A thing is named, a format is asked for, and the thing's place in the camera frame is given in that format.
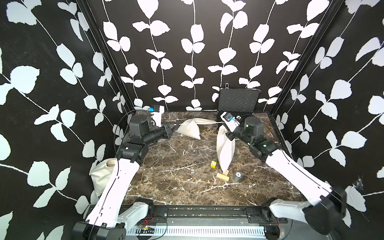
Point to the white perforated strip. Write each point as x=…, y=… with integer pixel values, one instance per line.
x=200, y=231

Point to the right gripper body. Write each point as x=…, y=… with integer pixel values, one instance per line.
x=240, y=133

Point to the cream cloth bag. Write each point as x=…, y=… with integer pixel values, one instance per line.
x=101, y=174
x=225, y=149
x=190, y=128

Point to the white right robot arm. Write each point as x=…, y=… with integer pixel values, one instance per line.
x=325, y=206

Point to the black poker chip case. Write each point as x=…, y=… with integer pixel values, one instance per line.
x=238, y=101

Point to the metal tape roll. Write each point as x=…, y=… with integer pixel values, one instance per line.
x=237, y=177

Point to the black mounting rail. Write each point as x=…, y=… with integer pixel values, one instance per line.
x=262, y=215

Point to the long wooden block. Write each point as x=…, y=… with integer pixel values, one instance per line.
x=222, y=177

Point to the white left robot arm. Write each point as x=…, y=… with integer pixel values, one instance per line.
x=106, y=221

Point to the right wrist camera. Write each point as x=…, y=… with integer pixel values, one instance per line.
x=228, y=117

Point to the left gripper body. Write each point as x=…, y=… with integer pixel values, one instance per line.
x=161, y=132

